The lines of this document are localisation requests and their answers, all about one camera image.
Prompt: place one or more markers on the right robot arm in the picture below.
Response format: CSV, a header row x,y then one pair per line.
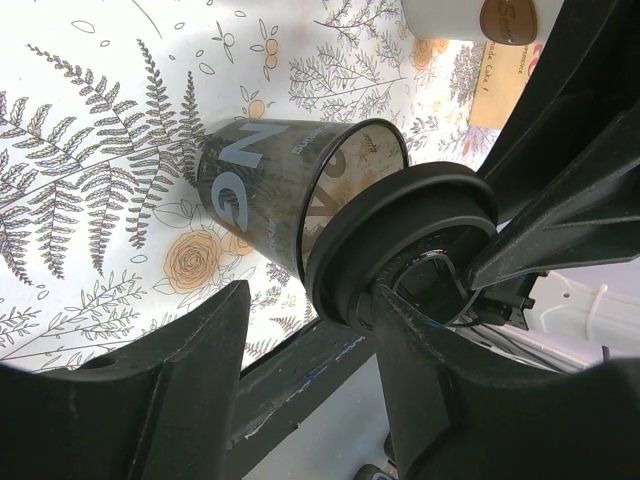
x,y
565,307

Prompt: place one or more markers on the floral table mat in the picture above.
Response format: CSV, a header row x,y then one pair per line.
x,y
104,107

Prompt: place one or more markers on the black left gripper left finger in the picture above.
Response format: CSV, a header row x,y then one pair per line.
x,y
160,407

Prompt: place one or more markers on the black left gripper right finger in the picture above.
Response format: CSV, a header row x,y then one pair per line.
x,y
457,410

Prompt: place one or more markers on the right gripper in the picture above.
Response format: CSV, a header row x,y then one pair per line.
x,y
589,214

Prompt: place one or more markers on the black mounting rail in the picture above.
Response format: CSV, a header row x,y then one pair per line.
x,y
293,366

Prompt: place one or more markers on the white straw holder cup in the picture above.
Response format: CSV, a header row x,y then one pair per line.
x,y
504,22

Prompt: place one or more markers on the black cup lid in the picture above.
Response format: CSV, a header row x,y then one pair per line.
x,y
413,231

